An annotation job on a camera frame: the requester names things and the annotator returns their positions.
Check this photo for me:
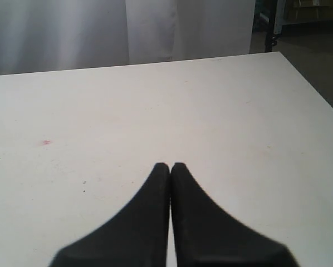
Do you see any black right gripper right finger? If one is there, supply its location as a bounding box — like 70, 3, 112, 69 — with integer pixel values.
171, 162, 298, 266

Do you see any dark metal frame post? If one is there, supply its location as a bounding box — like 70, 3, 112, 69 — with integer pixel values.
265, 0, 278, 53

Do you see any white fabric backdrop curtain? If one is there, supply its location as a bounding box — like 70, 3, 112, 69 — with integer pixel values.
0, 1, 255, 75

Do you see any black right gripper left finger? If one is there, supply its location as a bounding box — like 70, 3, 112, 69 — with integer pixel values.
50, 163, 170, 266

